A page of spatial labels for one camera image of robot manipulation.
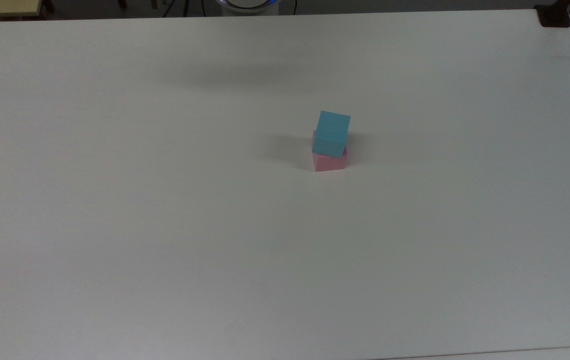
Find yellow wooden board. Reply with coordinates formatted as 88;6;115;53
0;0;46;21

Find black tripod legs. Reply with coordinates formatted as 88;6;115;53
162;0;193;18

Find dark brown stand base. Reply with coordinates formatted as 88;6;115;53
534;0;570;28

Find pink foam cube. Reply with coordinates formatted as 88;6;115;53
311;130;349;173

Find blue foam cube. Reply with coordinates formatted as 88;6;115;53
311;110;352;159

